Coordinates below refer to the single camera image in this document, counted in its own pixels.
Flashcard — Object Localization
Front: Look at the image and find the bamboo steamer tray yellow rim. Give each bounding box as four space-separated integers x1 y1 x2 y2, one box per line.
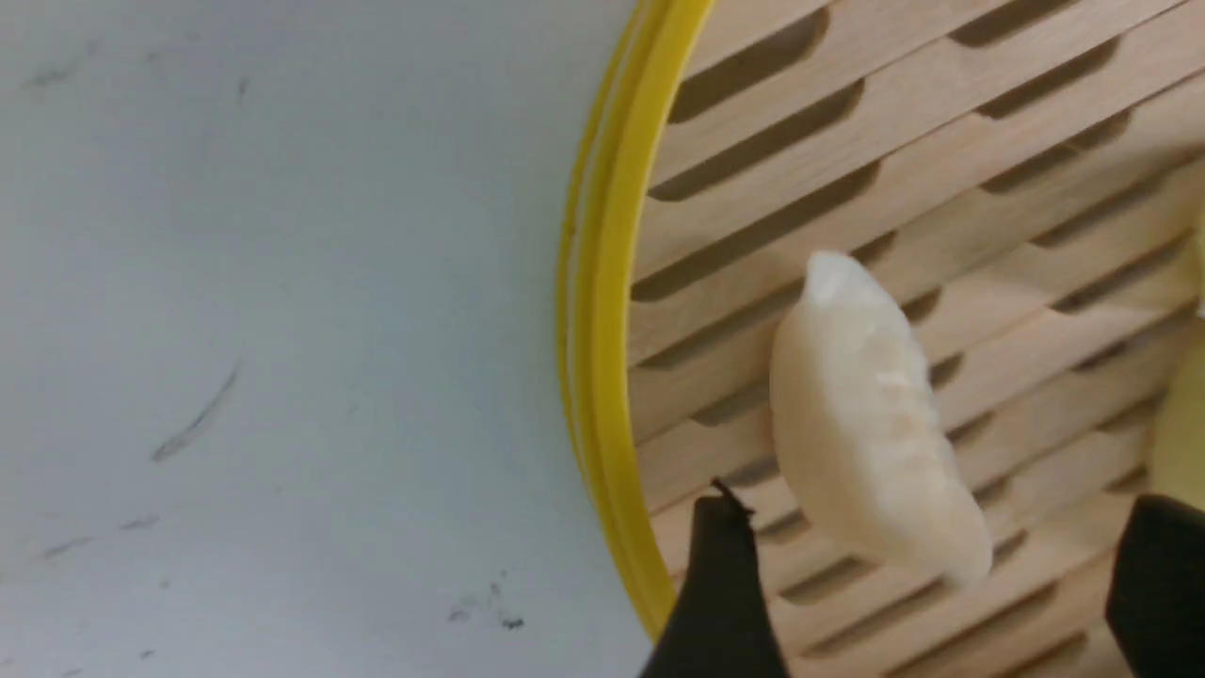
558 1 1204 677

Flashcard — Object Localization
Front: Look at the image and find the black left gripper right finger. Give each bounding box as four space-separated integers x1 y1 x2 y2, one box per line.
1105 494 1204 677

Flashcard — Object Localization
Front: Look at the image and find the pale green dumpling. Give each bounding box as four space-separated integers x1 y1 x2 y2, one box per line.
1148 211 1204 511

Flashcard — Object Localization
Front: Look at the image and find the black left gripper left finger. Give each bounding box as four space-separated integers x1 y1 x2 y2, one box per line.
640 479 789 677

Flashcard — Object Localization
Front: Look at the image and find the white dumpling bottom edge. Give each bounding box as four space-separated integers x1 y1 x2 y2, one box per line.
769 250 994 586

